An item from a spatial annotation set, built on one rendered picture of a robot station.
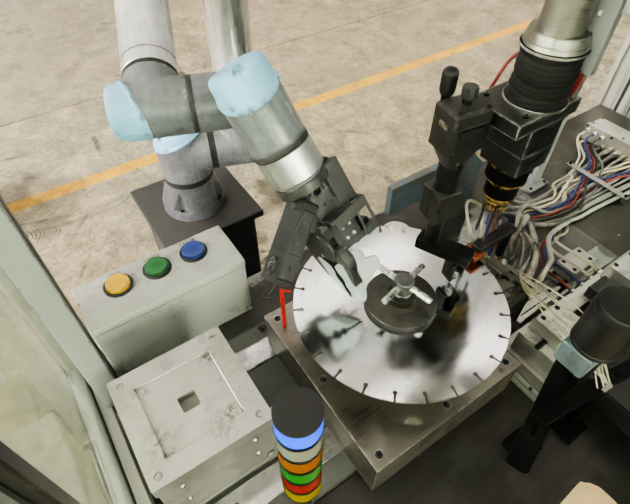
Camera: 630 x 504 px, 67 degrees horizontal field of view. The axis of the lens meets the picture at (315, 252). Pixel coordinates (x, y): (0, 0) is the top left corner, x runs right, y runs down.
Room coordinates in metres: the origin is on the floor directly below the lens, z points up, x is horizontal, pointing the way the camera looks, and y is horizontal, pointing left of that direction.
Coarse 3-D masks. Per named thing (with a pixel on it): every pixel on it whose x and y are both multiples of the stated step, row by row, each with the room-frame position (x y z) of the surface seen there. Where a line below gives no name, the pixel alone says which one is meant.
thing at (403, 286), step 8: (384, 272) 0.46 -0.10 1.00; (392, 272) 0.46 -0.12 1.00; (416, 272) 0.46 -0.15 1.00; (400, 280) 0.44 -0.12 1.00; (408, 280) 0.44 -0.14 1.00; (400, 288) 0.43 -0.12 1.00; (408, 288) 0.43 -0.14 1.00; (416, 288) 0.43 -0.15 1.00; (392, 296) 0.41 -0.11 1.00; (400, 296) 0.42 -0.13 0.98; (408, 296) 0.43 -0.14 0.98; (424, 296) 0.41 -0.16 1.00
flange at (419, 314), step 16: (400, 272) 0.49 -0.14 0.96; (368, 288) 0.46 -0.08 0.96; (384, 288) 0.46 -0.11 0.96; (432, 288) 0.46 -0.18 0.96; (368, 304) 0.43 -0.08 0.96; (384, 304) 0.42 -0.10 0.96; (400, 304) 0.42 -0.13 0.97; (416, 304) 0.42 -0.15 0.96; (432, 304) 0.43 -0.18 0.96; (384, 320) 0.40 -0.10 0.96; (400, 320) 0.40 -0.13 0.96; (416, 320) 0.40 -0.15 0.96
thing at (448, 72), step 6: (450, 66) 0.54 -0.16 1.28; (444, 72) 0.53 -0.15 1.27; (450, 72) 0.53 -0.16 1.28; (456, 72) 0.53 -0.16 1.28; (444, 78) 0.53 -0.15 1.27; (450, 78) 0.53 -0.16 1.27; (456, 78) 0.53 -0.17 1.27; (444, 84) 0.53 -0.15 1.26; (450, 84) 0.53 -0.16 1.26; (456, 84) 0.53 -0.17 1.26; (444, 90) 0.53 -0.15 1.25; (450, 90) 0.53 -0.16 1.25; (444, 96) 0.53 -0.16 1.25; (450, 96) 0.53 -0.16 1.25
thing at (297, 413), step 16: (288, 400) 0.18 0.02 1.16; (304, 400) 0.18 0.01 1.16; (320, 400) 0.18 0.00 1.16; (272, 416) 0.17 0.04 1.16; (288, 416) 0.17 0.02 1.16; (304, 416) 0.17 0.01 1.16; (320, 416) 0.17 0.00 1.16; (288, 432) 0.15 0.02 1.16; (304, 432) 0.15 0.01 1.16; (320, 432) 0.16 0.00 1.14; (288, 448) 0.15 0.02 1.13; (304, 448) 0.15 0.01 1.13
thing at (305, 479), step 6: (282, 468) 0.16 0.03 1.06; (318, 468) 0.16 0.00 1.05; (282, 474) 0.16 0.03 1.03; (288, 474) 0.15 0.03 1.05; (306, 474) 0.15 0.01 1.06; (312, 474) 0.15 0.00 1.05; (318, 474) 0.16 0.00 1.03; (288, 480) 0.15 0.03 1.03; (294, 480) 0.15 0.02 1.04; (300, 480) 0.15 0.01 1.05; (306, 480) 0.15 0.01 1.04; (312, 480) 0.15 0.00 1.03
